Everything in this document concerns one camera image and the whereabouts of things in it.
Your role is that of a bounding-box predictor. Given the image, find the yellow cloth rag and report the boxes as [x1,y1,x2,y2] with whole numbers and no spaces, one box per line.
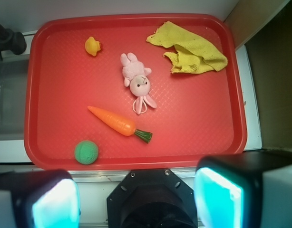
[146,21,228,74]

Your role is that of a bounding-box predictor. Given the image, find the red plastic tray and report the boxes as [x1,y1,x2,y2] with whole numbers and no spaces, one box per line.
[24,14,247,171]

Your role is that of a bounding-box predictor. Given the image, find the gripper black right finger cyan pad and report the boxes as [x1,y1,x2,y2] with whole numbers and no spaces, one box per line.
[194,150,292,228]

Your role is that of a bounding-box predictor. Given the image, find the pink plush bunny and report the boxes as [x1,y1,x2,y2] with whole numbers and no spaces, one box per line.
[120,53,157,115]

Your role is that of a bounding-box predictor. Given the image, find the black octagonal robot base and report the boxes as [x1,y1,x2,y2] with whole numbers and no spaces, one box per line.
[107,169,198,228]

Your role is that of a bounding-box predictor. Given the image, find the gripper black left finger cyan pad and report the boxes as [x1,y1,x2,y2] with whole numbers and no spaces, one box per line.
[0,170,80,228]

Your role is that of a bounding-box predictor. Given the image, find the orange toy carrot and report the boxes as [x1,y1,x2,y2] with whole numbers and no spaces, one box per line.
[87,105,153,143]

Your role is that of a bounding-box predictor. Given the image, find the green textured ball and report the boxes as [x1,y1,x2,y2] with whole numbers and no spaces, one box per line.
[74,141,98,165]

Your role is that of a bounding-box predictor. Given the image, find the yellow rubber duck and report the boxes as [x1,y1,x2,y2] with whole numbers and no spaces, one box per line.
[85,36,102,57]

